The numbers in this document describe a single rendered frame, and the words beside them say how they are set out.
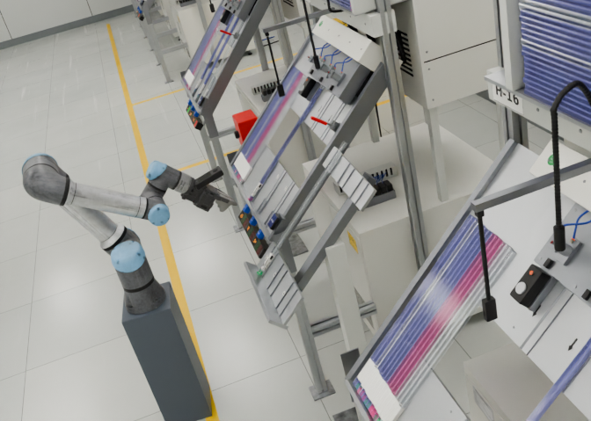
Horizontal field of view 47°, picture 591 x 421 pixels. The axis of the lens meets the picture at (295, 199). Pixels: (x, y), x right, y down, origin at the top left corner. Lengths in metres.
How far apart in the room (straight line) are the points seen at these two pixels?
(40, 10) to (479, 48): 9.09
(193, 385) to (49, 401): 0.81
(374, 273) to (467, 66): 0.82
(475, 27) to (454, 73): 0.16
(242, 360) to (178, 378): 0.42
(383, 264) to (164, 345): 0.86
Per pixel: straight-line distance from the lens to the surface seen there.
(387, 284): 2.65
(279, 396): 2.84
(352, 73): 2.31
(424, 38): 2.33
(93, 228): 2.55
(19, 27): 11.06
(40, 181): 2.35
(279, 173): 2.56
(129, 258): 2.46
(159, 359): 2.66
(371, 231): 2.50
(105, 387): 3.23
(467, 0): 2.37
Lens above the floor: 1.95
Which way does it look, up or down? 28 degrees down
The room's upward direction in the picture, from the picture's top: 14 degrees counter-clockwise
